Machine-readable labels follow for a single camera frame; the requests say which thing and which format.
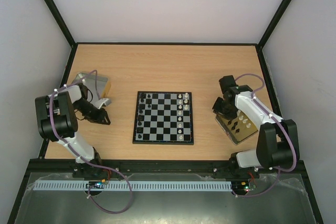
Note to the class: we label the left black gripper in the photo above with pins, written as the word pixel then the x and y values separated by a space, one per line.
pixel 98 118

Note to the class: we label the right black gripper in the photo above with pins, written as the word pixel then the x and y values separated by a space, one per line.
pixel 220 106

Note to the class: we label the gold metal tin tray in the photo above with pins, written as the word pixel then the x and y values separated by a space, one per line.
pixel 239 129

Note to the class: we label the black grey chess board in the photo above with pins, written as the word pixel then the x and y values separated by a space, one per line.
pixel 163 118

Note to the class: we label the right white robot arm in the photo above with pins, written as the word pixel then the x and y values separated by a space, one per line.
pixel 277 144

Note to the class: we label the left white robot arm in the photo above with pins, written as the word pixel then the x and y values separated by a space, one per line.
pixel 57 122

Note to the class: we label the silver tin lid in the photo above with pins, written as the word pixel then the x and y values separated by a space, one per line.
pixel 102 84

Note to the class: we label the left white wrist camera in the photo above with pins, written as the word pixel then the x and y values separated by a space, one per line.
pixel 102 103

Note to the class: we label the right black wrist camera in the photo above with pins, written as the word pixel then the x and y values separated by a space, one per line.
pixel 227 82

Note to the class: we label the black enclosure frame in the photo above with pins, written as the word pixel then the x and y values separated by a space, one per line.
pixel 163 49

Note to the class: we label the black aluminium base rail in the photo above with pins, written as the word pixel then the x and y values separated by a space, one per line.
pixel 215 169

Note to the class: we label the white slotted cable duct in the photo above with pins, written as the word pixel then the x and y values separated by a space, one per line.
pixel 76 185

